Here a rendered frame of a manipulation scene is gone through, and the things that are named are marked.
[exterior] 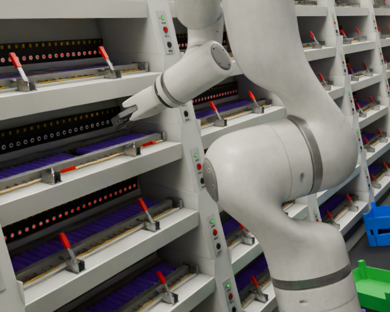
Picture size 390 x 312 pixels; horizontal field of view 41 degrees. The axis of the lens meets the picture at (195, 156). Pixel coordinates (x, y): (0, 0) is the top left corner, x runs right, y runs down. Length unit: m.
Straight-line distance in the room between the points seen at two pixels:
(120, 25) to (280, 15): 0.88
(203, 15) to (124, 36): 0.58
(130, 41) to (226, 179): 0.89
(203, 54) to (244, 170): 0.41
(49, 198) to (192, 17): 0.47
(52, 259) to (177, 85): 0.47
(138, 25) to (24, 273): 0.74
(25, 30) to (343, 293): 1.02
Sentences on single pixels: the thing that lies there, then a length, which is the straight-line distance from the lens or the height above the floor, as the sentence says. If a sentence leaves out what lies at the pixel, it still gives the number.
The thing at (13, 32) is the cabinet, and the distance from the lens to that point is 1.40.
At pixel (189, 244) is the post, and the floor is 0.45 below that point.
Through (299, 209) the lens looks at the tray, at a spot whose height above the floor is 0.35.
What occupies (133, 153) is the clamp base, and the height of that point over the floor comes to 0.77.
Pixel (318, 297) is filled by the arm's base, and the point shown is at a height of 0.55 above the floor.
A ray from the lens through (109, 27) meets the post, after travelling 1.58.
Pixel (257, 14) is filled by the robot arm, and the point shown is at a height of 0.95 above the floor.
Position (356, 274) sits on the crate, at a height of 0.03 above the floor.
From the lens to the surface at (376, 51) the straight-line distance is 3.37.
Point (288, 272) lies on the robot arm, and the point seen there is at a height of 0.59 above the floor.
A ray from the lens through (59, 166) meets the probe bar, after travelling 1.20.
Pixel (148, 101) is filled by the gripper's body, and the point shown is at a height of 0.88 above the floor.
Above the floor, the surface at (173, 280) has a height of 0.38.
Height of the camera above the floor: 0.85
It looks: 6 degrees down
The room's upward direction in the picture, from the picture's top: 14 degrees counter-clockwise
